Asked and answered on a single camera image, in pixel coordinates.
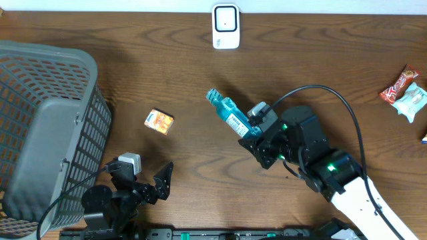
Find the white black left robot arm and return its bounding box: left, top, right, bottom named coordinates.
left=80, top=159, right=173, bottom=239

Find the black camera cable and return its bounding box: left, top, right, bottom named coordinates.
left=35, top=166, right=111, bottom=240
left=263, top=84, right=398, bottom=240

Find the black right camera cable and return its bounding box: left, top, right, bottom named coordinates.
left=263, top=84, right=398, bottom=240

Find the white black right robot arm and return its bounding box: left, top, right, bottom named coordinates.
left=239, top=102, right=416, bottom=239

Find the black left camera cable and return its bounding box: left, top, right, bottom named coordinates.
left=35, top=166, right=111, bottom=240

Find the grey plastic basket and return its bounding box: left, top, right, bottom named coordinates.
left=1, top=41, right=111, bottom=239

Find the white barcode scanner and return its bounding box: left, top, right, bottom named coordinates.
left=211, top=3, right=240, bottom=50

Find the blue Listerine mouthwash bottle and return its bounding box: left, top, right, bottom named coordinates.
left=206, top=89, right=262, bottom=139

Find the orange Kleenex tissue pack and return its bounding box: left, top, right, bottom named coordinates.
left=144, top=109, right=174, bottom=135

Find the red brown chocolate bar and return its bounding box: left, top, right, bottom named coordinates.
left=379, top=64, right=420, bottom=104

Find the teal white pack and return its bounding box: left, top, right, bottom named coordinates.
left=392, top=83, right=426, bottom=123

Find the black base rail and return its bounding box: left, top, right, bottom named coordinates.
left=59, top=227, right=368, bottom=240

